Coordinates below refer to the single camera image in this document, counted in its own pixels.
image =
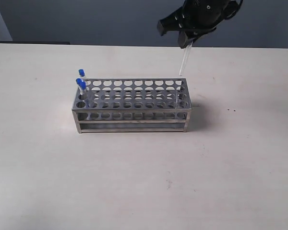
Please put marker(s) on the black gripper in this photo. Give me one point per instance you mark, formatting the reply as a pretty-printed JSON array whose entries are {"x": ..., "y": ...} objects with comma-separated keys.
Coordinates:
[{"x": 197, "y": 18}]

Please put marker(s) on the blue-capped tube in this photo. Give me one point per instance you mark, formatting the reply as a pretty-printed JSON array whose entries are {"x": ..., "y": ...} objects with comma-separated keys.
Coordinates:
[
  {"x": 85, "y": 97},
  {"x": 185, "y": 59},
  {"x": 79, "y": 83},
  {"x": 82, "y": 75}
]

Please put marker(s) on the stainless steel test tube rack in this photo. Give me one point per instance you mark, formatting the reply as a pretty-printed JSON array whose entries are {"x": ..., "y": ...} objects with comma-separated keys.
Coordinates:
[{"x": 134, "y": 105}]

